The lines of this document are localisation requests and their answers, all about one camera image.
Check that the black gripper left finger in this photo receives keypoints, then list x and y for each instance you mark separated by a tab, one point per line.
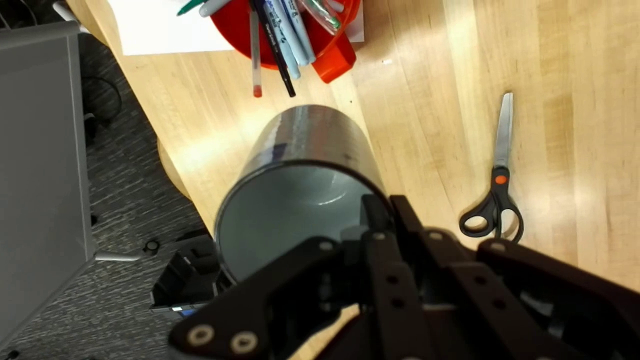
269	315

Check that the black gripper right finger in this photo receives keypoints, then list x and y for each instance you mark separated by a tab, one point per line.
433	299

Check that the grey metal cup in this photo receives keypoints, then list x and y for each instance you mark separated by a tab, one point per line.
304	176

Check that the grey cabinet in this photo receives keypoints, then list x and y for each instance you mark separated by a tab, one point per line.
44	208

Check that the red tipped pen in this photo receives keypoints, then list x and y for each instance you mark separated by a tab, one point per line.
255	55

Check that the red mug with pens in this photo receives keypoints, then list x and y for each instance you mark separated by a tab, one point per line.
328	60

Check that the black marker pen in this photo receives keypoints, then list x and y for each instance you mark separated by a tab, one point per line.
270	34

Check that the white paper sheet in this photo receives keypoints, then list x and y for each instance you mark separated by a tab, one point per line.
159	26

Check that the black handled scissors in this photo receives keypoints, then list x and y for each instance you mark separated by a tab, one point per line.
496	212

